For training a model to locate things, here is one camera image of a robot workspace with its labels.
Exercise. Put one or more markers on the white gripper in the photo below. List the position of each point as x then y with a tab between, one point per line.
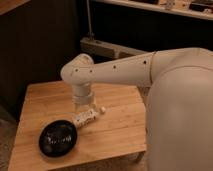
82	96

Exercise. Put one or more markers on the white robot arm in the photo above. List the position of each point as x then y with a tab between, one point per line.
179	106

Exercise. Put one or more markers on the black ceramic bowl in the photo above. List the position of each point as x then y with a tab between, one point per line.
58	138

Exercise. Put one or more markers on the wooden table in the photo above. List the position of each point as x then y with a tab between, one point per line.
120	131

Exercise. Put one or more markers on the metal pole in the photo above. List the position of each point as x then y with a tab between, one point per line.
90	32

